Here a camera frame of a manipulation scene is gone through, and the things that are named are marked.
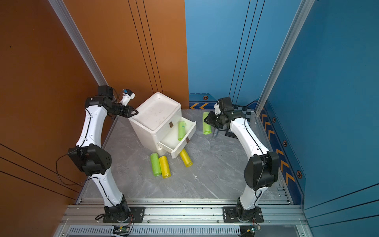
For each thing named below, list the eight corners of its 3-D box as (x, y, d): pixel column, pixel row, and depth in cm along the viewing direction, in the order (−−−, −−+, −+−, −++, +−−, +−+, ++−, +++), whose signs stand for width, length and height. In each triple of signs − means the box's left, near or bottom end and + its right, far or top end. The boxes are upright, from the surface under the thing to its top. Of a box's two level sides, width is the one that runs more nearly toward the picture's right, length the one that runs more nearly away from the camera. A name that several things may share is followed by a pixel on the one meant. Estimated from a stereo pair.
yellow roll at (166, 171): (163, 179, 87) (162, 177, 84) (159, 159, 95) (158, 157, 92) (171, 176, 88) (171, 174, 85) (167, 157, 96) (166, 155, 93)
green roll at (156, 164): (154, 177, 87) (153, 175, 85) (150, 156, 96) (149, 154, 94) (162, 174, 88) (161, 172, 86) (158, 154, 97) (157, 151, 95)
